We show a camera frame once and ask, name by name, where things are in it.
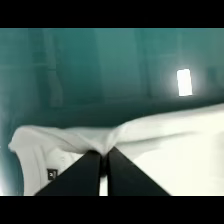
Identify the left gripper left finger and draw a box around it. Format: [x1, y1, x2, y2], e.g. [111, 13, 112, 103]
[34, 150, 102, 197]

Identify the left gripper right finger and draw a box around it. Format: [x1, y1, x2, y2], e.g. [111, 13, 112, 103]
[106, 146, 171, 197]

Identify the white shirt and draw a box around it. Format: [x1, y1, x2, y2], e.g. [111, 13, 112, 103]
[7, 102, 224, 197]

